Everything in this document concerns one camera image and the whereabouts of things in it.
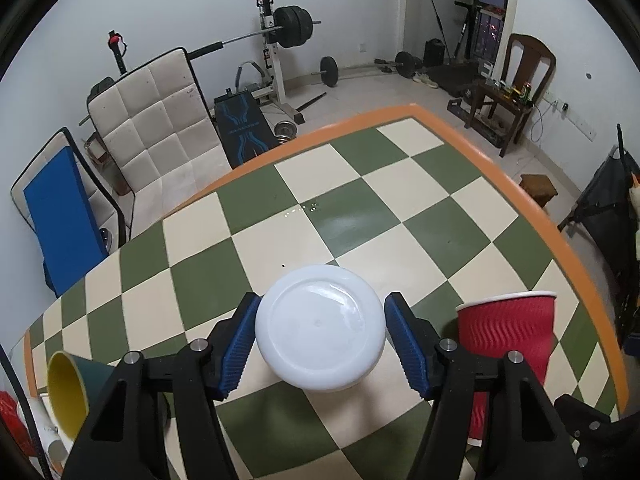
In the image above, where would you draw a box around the white plastic cup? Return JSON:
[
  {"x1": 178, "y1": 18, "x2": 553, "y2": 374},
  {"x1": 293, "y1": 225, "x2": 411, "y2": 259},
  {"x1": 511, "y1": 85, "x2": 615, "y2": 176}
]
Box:
[{"x1": 255, "y1": 264, "x2": 386, "y2": 392}]

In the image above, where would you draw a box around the red ribbed paper cup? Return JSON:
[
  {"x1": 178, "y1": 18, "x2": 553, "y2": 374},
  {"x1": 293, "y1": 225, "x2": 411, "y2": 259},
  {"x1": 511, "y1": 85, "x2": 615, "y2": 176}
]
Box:
[{"x1": 454, "y1": 289, "x2": 559, "y2": 447}]

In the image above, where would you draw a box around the white pvc pipe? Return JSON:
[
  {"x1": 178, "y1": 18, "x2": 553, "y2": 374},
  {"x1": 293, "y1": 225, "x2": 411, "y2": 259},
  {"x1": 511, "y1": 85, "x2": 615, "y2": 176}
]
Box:
[{"x1": 27, "y1": 396, "x2": 68, "y2": 466}]

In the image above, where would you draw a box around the blue folding mat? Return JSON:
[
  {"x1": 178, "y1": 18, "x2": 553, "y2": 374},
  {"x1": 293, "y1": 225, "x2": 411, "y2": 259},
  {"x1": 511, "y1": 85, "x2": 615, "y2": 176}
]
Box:
[{"x1": 10, "y1": 127, "x2": 129, "y2": 297}]

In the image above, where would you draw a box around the small wooden stool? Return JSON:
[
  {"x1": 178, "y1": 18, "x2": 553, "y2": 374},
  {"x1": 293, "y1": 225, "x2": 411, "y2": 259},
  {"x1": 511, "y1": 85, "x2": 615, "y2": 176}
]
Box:
[{"x1": 520, "y1": 174, "x2": 558, "y2": 208}]

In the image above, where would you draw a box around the black folded stroller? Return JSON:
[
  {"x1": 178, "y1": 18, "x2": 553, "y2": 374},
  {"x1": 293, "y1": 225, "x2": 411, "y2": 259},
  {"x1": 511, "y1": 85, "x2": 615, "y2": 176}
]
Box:
[{"x1": 558, "y1": 126, "x2": 639, "y2": 358}]

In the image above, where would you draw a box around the white quilted cushion chair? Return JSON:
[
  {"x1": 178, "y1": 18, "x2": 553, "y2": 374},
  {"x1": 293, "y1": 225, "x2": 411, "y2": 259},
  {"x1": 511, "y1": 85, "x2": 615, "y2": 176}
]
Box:
[{"x1": 88, "y1": 48, "x2": 231, "y2": 214}]

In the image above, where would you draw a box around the black blue weight bench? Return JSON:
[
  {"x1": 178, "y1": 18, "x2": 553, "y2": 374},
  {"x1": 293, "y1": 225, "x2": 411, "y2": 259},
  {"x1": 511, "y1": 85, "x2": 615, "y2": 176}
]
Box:
[{"x1": 214, "y1": 91, "x2": 279, "y2": 169}]

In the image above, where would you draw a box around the dark wooden chair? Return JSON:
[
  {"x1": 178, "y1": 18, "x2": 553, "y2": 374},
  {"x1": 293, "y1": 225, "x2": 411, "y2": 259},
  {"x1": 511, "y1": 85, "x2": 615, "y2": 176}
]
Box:
[{"x1": 464, "y1": 32, "x2": 556, "y2": 157}]

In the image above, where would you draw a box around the barbell on floor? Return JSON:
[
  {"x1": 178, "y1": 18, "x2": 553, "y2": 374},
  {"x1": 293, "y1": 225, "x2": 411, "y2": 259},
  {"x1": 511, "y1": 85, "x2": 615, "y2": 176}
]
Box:
[{"x1": 312, "y1": 51, "x2": 423, "y2": 88}]

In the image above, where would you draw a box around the white squat rack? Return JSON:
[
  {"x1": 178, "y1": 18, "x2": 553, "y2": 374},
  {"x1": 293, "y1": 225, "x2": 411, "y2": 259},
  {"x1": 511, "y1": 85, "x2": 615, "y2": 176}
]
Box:
[{"x1": 253, "y1": 0, "x2": 305, "y2": 125}]

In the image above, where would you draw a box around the barbell on squat rack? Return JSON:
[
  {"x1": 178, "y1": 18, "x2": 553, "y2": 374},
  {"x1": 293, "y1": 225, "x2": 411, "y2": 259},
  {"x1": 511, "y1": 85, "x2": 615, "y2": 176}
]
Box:
[{"x1": 186, "y1": 6, "x2": 321, "y2": 61}]

